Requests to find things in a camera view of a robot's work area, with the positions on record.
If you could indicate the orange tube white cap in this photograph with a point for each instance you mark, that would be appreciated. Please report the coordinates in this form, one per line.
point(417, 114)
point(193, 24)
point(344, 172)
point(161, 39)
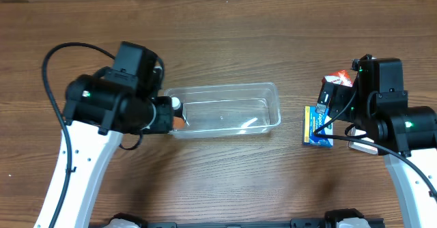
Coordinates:
point(178, 123)

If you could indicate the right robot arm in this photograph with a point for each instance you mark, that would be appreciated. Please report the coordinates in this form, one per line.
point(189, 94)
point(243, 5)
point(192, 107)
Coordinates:
point(377, 103)

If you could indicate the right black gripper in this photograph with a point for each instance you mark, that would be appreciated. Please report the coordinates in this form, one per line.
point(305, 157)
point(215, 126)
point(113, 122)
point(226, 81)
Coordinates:
point(340, 98)

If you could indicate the black bottle white cap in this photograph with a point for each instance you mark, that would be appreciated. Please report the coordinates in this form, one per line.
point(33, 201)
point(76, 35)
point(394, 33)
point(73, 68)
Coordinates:
point(178, 108)

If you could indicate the white Hansaplast plaster box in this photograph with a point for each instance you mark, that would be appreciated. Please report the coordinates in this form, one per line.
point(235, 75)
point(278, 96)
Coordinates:
point(359, 146)

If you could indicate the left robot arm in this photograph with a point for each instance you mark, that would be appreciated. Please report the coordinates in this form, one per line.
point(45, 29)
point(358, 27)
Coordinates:
point(99, 110)

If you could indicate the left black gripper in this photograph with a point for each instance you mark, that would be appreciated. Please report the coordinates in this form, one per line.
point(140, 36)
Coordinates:
point(164, 113)

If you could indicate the clear plastic container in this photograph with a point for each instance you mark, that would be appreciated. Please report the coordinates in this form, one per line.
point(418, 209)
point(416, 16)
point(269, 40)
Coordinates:
point(227, 110)

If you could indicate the red white carton box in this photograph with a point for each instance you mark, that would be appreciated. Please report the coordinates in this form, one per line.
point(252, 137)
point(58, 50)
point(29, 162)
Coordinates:
point(340, 77)

